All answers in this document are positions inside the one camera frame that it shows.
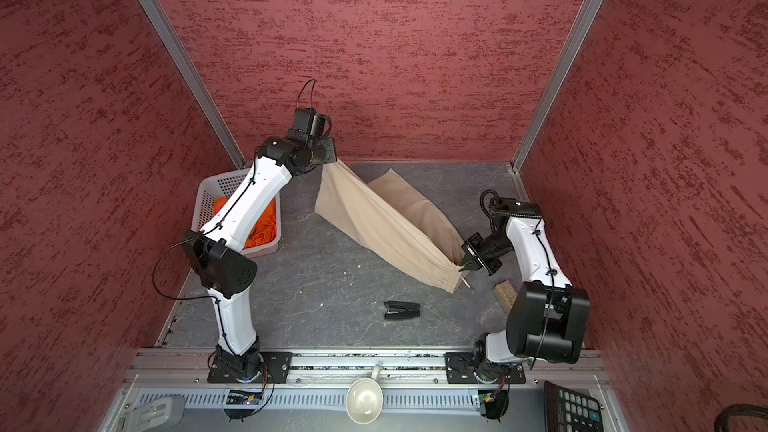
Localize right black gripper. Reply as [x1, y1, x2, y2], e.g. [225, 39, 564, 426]
[459, 229, 516, 276]

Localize white plastic laundry basket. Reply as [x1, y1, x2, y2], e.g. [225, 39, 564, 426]
[191, 169, 282, 259]

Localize beige drawstring shorts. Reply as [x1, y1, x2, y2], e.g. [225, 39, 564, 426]
[315, 161, 464, 294]

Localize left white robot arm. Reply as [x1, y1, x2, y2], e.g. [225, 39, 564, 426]
[181, 134, 336, 377]

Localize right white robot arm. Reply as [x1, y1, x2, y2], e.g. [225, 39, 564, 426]
[460, 189, 591, 380]

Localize orange shorts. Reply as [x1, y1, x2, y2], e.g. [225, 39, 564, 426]
[208, 197, 278, 249]

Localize brown jar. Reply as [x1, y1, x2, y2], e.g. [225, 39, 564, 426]
[493, 280, 517, 314]

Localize black clip on table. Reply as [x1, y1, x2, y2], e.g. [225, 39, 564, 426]
[384, 300, 420, 321]

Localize black calculator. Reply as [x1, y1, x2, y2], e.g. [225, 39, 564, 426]
[544, 381, 604, 432]

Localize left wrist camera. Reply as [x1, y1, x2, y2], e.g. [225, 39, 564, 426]
[288, 107, 332, 143]

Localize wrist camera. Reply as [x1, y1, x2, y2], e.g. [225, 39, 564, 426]
[489, 197, 543, 220]
[288, 107, 332, 143]

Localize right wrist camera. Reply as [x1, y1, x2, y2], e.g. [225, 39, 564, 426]
[489, 197, 543, 220]

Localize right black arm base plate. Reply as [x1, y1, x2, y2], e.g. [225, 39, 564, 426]
[444, 352, 526, 386]

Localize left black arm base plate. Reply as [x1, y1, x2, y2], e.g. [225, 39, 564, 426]
[207, 348, 293, 384]

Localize grey device on rail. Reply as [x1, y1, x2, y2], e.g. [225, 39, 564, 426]
[115, 396, 186, 432]

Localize black cable coil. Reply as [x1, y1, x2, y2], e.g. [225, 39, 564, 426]
[713, 403, 768, 432]

